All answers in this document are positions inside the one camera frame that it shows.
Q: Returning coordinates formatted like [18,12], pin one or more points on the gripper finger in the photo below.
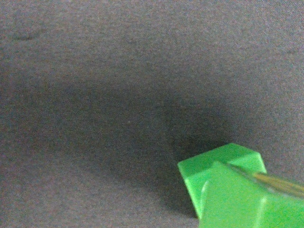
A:
[280,185]

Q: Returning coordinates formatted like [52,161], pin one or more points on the green block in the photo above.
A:
[225,194]

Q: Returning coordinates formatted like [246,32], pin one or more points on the black tablecloth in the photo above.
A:
[100,99]

